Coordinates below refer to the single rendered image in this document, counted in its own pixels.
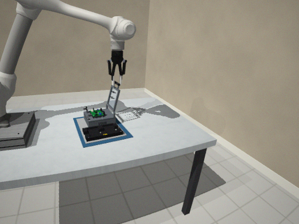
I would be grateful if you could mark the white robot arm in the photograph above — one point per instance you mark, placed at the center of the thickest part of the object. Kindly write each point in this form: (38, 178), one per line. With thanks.
(119, 29)

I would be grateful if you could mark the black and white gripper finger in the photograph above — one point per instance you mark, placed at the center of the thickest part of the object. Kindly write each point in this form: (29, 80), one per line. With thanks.
(113, 69)
(121, 70)

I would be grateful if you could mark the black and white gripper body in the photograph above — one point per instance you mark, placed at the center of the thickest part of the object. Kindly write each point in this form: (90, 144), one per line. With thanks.
(118, 54)

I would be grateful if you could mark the green circuit board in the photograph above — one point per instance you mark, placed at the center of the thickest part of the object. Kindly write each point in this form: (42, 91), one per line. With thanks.
(96, 112)

